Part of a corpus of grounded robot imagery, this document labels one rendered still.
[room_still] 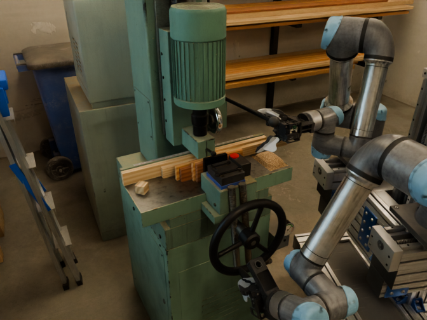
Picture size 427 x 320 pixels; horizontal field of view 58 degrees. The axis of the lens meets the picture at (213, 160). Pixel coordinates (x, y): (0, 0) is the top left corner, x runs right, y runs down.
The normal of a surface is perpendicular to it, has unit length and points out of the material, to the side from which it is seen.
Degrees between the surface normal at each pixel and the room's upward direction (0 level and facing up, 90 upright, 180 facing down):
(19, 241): 0
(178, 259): 90
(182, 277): 90
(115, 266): 0
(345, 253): 0
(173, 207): 90
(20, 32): 90
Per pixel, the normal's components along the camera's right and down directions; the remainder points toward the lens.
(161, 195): 0.00, -0.87
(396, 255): 0.18, 0.48
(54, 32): 0.43, 0.45
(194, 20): -0.09, 0.49
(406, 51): -0.90, 0.21
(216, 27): 0.64, 0.38
